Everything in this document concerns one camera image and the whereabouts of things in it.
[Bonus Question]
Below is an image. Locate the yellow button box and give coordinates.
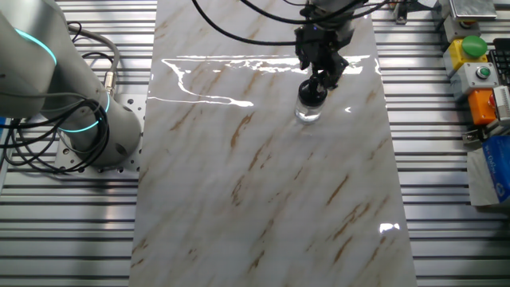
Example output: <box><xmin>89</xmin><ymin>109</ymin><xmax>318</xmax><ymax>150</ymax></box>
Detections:
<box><xmin>442</xmin><ymin>34</ymin><xmax>489</xmax><ymax>79</ymax></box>

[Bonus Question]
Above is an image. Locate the clear glass jar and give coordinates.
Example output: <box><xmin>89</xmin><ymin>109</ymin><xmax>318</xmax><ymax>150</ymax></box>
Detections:
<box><xmin>294</xmin><ymin>95</ymin><xmax>324</xmax><ymax>124</ymax></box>

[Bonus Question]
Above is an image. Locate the marble pattern board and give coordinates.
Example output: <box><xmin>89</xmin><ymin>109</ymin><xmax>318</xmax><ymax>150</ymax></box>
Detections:
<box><xmin>127</xmin><ymin>0</ymin><xmax>418</xmax><ymax>287</ymax></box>

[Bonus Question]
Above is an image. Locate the thick grey cable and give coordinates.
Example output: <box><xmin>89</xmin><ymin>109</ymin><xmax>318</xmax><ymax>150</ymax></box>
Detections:
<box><xmin>67</xmin><ymin>23</ymin><xmax>121</xmax><ymax>97</ymax></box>

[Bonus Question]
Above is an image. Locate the dark metal bracket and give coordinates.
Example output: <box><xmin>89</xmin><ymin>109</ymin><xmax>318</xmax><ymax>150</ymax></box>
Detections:
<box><xmin>392</xmin><ymin>0</ymin><xmax>411</xmax><ymax>26</ymax></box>

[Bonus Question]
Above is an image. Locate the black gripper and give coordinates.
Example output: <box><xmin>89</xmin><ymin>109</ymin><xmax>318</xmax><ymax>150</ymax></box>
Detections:
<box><xmin>293</xmin><ymin>20</ymin><xmax>356</xmax><ymax>95</ymax></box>

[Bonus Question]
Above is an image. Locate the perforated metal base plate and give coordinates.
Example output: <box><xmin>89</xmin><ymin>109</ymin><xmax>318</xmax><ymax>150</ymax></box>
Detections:
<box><xmin>53</xmin><ymin>92</ymin><xmax>147</xmax><ymax>175</ymax></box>

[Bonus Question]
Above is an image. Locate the black keyboard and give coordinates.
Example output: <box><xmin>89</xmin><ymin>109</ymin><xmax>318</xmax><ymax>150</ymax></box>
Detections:
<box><xmin>488</xmin><ymin>37</ymin><xmax>510</xmax><ymax>87</ymax></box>

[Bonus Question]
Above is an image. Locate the black cable bundle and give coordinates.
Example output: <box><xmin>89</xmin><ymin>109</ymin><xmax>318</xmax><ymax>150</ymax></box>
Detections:
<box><xmin>0</xmin><ymin>22</ymin><xmax>113</xmax><ymax>175</ymax></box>

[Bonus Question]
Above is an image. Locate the grey box with metal plate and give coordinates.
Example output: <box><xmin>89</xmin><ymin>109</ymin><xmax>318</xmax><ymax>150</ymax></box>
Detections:
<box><xmin>440</xmin><ymin>0</ymin><xmax>499</xmax><ymax>44</ymax></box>

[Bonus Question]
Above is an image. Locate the blue and white tissue pack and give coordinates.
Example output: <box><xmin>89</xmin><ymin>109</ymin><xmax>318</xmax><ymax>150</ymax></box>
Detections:
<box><xmin>466</xmin><ymin>135</ymin><xmax>510</xmax><ymax>208</ymax></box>

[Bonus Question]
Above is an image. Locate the small metal clamp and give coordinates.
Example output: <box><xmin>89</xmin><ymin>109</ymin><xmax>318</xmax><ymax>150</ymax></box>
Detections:
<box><xmin>461</xmin><ymin>122</ymin><xmax>496</xmax><ymax>147</ymax></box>

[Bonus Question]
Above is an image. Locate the grey box green button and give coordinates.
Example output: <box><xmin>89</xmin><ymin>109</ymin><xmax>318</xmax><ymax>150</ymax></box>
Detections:
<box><xmin>449</xmin><ymin>61</ymin><xmax>500</xmax><ymax>103</ymax></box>

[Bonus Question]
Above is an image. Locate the orange button box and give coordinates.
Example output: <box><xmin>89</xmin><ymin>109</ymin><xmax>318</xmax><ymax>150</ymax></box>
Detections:
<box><xmin>467</xmin><ymin>88</ymin><xmax>499</xmax><ymax>127</ymax></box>

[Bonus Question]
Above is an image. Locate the silver ribbed device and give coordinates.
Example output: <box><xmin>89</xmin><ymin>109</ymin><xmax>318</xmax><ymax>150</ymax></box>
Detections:
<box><xmin>492</xmin><ymin>85</ymin><xmax>510</xmax><ymax>128</ymax></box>

